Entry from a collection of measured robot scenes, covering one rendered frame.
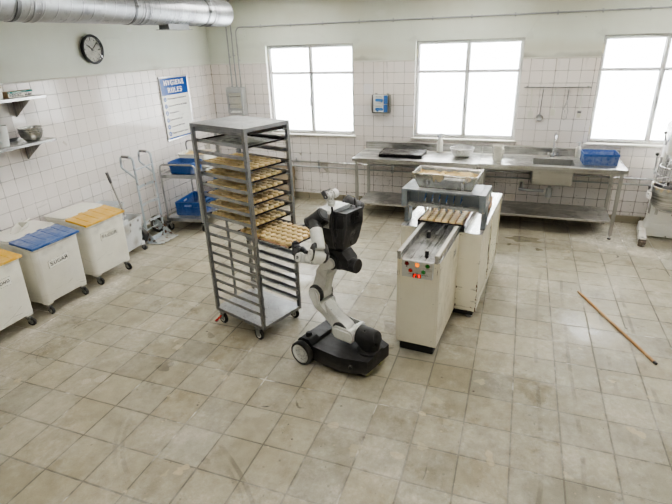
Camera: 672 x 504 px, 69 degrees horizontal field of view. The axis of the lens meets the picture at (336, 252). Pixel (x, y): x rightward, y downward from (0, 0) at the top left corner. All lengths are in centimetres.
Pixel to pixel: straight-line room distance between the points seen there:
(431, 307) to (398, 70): 428
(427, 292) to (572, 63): 423
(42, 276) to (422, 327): 357
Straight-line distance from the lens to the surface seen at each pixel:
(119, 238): 601
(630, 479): 356
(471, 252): 440
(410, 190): 434
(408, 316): 401
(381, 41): 744
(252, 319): 442
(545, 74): 721
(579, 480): 343
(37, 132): 579
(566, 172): 669
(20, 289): 529
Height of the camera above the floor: 238
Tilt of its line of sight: 23 degrees down
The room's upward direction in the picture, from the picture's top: 2 degrees counter-clockwise
